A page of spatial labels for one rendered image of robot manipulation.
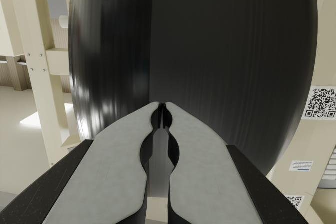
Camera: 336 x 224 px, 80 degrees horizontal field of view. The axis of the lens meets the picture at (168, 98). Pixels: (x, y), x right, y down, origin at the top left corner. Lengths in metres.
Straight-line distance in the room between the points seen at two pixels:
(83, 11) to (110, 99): 0.09
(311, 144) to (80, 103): 0.49
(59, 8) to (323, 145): 6.92
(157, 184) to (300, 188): 0.43
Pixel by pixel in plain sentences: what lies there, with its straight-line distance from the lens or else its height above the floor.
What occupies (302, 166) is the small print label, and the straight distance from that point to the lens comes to 0.59.
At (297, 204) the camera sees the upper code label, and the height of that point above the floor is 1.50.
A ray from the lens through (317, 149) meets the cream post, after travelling 0.58.
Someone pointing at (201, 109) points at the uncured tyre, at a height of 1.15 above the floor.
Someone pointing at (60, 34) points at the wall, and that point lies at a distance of 7.18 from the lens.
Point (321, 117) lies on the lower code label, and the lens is 0.54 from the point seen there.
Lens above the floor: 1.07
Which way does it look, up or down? 22 degrees up
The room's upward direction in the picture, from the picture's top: 177 degrees counter-clockwise
